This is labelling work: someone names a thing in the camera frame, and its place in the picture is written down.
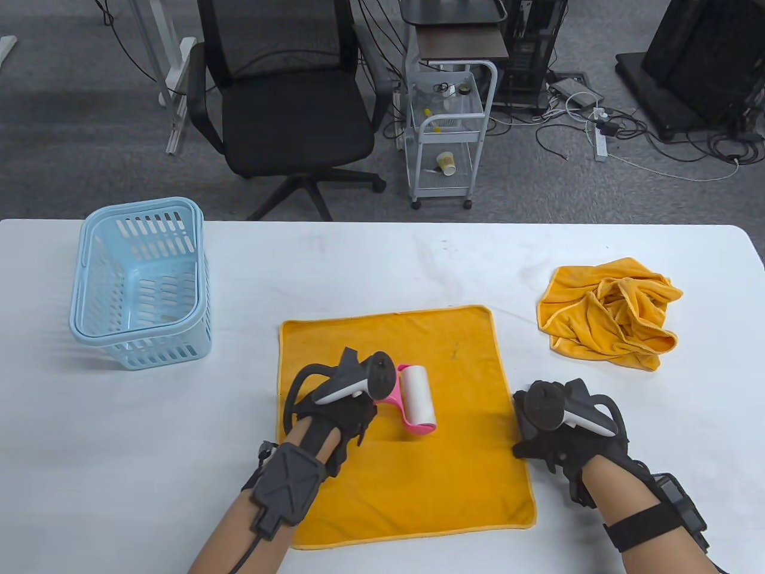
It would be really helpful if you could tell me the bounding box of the white metal frame post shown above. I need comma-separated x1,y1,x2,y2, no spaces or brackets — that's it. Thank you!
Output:
127,0,198,156

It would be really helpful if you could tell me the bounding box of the white power strip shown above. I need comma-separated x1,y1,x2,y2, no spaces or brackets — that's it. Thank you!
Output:
593,108,610,162

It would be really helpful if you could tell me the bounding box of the light blue plastic basket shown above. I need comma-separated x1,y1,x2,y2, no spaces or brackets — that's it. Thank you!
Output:
70,197,212,371

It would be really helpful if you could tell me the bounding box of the person's right hand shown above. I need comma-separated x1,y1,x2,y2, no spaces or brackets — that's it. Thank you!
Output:
511,380,631,509

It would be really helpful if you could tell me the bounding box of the black left hand controller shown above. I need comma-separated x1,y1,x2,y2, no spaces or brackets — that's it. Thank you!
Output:
311,347,396,413

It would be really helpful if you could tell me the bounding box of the person's right forearm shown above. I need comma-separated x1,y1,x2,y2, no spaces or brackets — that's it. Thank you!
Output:
580,451,733,574

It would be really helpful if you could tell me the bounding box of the small dark side table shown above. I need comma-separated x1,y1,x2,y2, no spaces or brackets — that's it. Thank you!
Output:
399,0,510,62

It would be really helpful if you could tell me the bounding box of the black computer tower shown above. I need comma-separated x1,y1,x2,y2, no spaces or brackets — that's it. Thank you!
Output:
495,0,568,115

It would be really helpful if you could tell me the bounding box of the white floor cable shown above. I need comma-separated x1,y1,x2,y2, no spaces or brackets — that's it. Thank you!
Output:
607,152,742,182

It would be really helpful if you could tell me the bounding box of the black right wrist camera strap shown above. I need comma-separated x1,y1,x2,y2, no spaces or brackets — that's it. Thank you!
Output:
604,474,711,554

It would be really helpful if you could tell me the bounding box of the person's left forearm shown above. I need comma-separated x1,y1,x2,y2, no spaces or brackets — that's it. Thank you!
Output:
188,419,347,574

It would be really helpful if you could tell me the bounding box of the person's left hand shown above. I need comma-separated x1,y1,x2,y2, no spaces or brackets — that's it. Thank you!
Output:
282,347,378,476

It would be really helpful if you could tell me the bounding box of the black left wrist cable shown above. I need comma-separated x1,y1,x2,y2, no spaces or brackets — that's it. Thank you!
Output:
230,529,267,574

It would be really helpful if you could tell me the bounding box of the grey power adapter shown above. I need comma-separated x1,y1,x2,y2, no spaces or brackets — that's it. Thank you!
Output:
549,77,603,109

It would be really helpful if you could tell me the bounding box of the black hand controller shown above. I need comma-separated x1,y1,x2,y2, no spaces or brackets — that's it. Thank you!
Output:
523,380,619,437
311,347,396,413

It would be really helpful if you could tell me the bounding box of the black mesh office chair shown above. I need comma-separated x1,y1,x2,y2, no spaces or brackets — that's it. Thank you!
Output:
187,0,395,222

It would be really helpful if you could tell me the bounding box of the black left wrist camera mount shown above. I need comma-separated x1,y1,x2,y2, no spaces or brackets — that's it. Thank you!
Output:
242,441,328,539

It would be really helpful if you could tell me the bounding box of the black right hand controller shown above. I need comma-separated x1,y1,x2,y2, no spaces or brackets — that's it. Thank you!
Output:
523,380,619,437

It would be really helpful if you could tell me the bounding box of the white rolling cart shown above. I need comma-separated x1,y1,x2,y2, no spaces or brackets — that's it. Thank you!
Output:
404,59,498,210

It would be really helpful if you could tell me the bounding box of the pink lint roller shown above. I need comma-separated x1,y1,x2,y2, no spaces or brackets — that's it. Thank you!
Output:
374,363,438,435

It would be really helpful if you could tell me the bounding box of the black monitor stand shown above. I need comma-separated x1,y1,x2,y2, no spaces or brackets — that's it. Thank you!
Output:
616,0,765,142

